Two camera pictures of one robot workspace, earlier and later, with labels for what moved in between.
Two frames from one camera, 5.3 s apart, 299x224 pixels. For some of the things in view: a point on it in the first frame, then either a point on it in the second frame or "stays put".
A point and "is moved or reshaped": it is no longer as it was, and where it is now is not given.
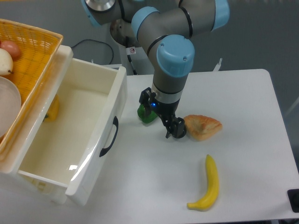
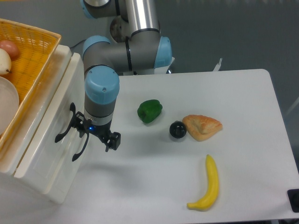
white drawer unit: [71, 131] is moved or reshaped
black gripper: [177, 127] -> [103, 131]
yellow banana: [210, 195] stays put
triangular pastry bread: [199, 127] stays put
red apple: [12, 48] stays put
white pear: [6, 64] stays put
